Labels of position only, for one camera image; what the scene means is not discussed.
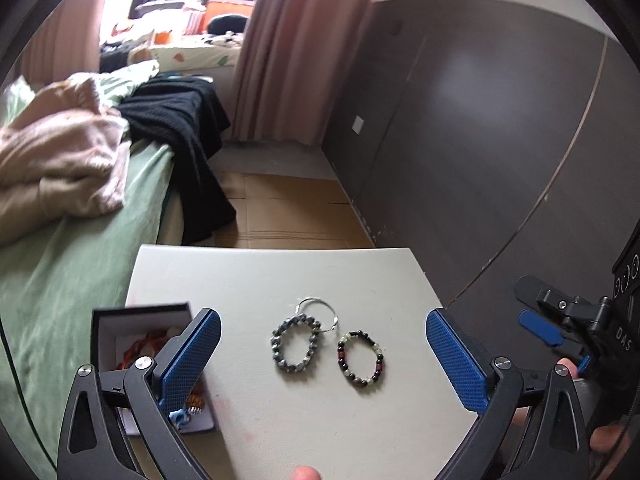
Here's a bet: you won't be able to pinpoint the wide pink curtain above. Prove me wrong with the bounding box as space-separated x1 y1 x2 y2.
232 0 382 147

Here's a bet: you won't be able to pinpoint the black jewelry box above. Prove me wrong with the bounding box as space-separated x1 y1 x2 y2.
91 302 217 437

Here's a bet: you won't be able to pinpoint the pink fleece blanket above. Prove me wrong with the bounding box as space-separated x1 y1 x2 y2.
0 72 132 247

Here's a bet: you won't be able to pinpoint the black cushion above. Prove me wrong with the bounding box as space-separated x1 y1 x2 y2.
207 14 250 34

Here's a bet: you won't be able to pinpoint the person's right hand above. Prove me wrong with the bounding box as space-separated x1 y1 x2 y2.
556 357 632 456

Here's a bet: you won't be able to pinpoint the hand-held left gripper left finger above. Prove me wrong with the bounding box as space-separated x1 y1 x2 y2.
57 307 223 480

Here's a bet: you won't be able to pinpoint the narrow pink curtain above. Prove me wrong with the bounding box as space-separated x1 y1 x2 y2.
15 0 109 87

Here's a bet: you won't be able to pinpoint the dark bead bracelet red accents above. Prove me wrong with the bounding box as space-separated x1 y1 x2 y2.
336 330 389 387

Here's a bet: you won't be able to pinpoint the orange box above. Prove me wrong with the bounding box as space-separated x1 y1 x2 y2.
202 0 254 34

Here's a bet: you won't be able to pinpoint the black knitted garment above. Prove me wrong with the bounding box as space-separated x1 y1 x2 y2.
117 77 237 244

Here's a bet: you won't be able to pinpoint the flat brown cardboard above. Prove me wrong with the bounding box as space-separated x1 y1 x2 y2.
215 170 376 250

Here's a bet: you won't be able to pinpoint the red cord bracelet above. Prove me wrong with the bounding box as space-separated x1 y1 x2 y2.
116 329 168 370

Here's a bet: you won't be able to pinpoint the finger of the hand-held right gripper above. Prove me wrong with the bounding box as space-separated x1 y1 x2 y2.
519 310 592 363
515 275 601 333

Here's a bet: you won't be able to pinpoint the grey stone bead bracelet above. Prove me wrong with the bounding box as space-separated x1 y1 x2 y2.
271 312 324 375

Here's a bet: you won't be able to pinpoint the thin black cable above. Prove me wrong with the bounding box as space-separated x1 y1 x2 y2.
0 325 58 463

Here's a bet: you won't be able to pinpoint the blue knotted bracelet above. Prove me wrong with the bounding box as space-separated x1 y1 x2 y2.
169 406 195 432

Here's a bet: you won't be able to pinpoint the bed with green sheet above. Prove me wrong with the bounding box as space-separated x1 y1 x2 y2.
0 60 187 480

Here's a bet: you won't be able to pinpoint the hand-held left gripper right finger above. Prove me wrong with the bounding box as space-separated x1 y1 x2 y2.
425 307 593 480

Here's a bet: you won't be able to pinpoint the silver hoop bangle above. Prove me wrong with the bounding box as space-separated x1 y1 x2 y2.
296 296 342 334

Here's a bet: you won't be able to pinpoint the leaf printed sill cloth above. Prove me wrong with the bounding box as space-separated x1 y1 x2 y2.
150 40 244 69

